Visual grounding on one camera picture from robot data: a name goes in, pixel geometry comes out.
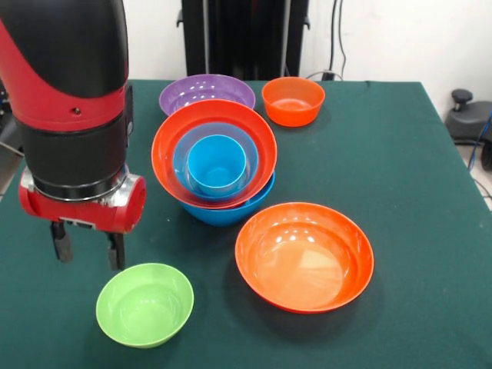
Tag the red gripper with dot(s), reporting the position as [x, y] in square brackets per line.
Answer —
[88, 215]

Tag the green bowl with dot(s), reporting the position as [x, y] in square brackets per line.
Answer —
[144, 307]

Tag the large orange bowl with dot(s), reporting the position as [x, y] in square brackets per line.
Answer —
[303, 261]
[165, 153]

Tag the small blue bowl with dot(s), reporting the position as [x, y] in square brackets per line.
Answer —
[180, 165]

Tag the blue cup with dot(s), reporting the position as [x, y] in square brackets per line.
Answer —
[217, 165]

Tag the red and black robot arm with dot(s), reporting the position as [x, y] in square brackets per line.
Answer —
[69, 96]

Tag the large blue bowl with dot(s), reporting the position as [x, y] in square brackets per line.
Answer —
[227, 217]

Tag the purple bowl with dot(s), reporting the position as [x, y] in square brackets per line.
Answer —
[207, 90]

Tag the small orange bowl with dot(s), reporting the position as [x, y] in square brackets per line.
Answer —
[290, 107]

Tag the dark green tablecloth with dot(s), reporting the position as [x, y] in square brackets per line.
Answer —
[384, 307]

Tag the grey pedestal foot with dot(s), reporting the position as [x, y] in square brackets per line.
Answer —
[9, 134]
[467, 119]

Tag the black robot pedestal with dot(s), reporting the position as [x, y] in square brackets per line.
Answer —
[242, 38]

